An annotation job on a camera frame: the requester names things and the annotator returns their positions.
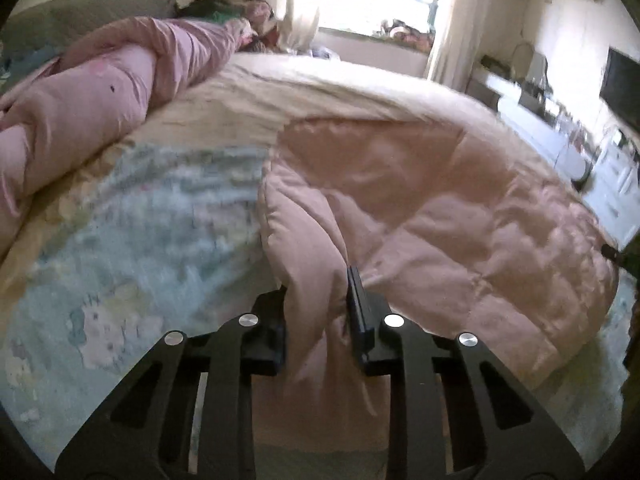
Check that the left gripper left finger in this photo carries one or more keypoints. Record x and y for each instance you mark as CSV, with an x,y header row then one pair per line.
x,y
184,411

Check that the black fingertip of the right gripper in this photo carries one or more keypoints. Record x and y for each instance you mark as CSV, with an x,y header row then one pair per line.
x,y
612,254

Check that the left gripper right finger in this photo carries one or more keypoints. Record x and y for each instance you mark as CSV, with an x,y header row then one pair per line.
x,y
456,411

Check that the pink quilted coat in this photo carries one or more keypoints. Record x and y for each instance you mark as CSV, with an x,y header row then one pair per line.
x,y
459,228

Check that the clothes pile on windowsill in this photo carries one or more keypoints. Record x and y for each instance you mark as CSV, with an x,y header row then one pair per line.
x,y
398,32

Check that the clothes pile by headboard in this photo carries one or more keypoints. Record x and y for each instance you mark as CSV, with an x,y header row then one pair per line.
x,y
259,14

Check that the white dresser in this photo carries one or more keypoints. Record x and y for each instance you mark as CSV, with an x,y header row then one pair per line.
x,y
612,191

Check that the white rounded vanity desk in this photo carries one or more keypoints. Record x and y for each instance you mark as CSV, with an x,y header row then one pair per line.
x,y
502,97

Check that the black television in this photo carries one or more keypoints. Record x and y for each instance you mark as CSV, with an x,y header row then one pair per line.
x,y
620,88

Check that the teal cartoon print blanket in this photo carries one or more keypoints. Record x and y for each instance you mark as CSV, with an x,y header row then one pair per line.
x,y
170,240

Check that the right cream curtain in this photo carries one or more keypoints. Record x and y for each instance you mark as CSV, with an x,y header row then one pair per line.
x,y
459,26

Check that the cream curtain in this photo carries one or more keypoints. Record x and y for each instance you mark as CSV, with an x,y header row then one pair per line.
x,y
459,26
299,23

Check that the tan bed sheet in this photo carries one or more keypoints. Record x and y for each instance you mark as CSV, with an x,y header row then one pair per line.
x,y
248,103

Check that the pink rolled duvet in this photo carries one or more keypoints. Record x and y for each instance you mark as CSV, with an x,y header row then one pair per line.
x,y
99,90

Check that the left cream curtain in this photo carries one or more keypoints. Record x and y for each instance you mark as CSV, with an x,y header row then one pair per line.
x,y
299,23

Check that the grey headboard cushion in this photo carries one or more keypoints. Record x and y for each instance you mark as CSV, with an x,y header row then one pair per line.
x,y
34,36

